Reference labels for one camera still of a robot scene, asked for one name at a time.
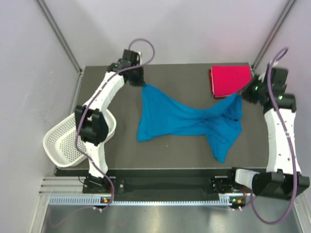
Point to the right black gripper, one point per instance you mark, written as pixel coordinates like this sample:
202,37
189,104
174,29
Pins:
245,92

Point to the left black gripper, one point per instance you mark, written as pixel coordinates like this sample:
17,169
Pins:
140,82

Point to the blue t-shirt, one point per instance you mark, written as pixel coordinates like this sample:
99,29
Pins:
162,115

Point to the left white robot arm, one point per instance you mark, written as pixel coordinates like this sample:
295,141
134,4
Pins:
95,125

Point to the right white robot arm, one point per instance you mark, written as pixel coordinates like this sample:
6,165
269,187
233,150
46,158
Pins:
282,178

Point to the folded pink t-shirt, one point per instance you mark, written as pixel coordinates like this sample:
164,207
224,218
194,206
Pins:
230,79

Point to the folded red t-shirt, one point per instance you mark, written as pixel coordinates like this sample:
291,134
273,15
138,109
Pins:
212,87

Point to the white perforated plastic basket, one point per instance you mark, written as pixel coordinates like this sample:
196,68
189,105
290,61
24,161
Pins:
64,150

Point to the right aluminium frame post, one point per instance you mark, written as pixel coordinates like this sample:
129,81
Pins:
273,32

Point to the aluminium frame post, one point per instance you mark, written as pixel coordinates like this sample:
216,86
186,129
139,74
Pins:
273,32
59,35

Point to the left aluminium frame post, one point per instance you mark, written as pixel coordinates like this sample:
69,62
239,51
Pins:
59,35

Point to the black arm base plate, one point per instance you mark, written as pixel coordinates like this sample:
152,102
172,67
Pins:
170,188

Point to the white slotted cable duct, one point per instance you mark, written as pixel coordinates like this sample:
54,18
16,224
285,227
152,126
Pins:
103,201

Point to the aluminium front rail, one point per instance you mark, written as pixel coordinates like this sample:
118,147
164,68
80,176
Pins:
62,186

